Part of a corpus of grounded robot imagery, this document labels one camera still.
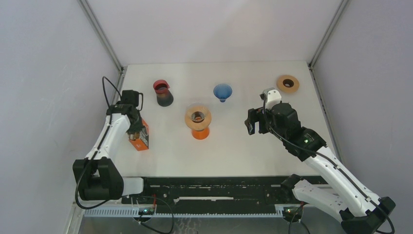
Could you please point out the wooden dripper ring holder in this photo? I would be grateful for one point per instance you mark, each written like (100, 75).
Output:
(188, 123)

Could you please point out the brown paper coffee filter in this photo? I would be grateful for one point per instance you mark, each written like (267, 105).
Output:
(133, 135)

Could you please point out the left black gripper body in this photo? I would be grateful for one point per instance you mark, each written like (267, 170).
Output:
(136, 126)

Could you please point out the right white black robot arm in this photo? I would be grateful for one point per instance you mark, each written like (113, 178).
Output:
(354, 206)

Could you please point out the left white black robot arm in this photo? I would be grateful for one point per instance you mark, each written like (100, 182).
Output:
(97, 177)

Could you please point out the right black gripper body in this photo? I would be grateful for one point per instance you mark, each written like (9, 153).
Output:
(255, 115)

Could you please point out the red black carafe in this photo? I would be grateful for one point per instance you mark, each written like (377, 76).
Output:
(163, 95)

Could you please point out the clear glass dripper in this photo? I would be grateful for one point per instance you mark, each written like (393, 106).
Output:
(197, 112)

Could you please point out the orange glass carafe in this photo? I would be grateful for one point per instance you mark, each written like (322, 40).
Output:
(200, 132)

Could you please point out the blue glass dripper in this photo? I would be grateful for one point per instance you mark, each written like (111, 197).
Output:
(222, 92)

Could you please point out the orange coffee filter box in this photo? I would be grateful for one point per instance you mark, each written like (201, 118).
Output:
(142, 143)

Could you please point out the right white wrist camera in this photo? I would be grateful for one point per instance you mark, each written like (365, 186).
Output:
(270, 97)

